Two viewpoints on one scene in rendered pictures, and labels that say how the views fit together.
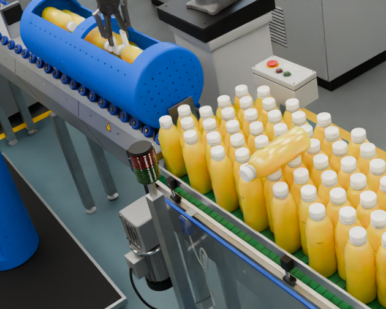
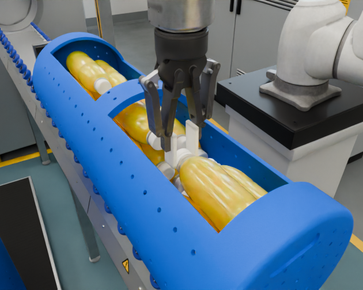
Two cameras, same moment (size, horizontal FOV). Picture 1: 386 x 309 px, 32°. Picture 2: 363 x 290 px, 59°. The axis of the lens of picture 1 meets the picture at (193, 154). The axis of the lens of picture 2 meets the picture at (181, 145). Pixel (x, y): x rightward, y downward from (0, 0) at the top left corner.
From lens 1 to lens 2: 1.87 m
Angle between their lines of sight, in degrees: 3
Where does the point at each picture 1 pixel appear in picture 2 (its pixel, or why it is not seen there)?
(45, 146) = not seen: hidden behind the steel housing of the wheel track
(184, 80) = (316, 270)
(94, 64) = (123, 180)
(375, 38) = not seen: outside the picture
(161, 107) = not seen: outside the picture
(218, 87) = not seen: hidden behind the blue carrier
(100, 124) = (113, 249)
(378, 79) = (359, 174)
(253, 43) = (335, 154)
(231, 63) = (305, 176)
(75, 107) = (85, 199)
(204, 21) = (292, 118)
